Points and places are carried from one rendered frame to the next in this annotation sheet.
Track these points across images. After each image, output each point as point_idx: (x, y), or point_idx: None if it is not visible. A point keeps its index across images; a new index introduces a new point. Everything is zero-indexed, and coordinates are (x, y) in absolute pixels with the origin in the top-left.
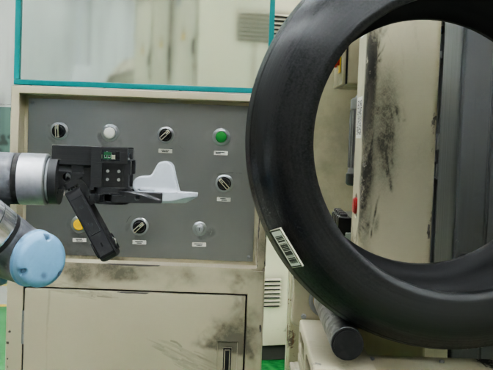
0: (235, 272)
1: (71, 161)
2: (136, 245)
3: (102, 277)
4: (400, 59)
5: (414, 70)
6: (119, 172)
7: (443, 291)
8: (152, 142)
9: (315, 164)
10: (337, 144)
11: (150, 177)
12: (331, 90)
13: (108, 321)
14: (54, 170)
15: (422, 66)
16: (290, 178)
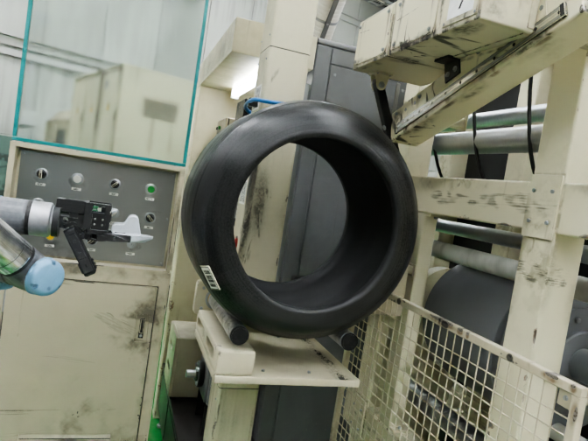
0: (152, 273)
1: (69, 209)
2: (88, 251)
3: (64, 271)
4: (271, 162)
5: (278, 169)
6: (102, 220)
7: (297, 307)
8: (106, 188)
9: None
10: None
11: (123, 225)
12: None
13: (66, 298)
14: (58, 215)
15: (283, 167)
16: (217, 236)
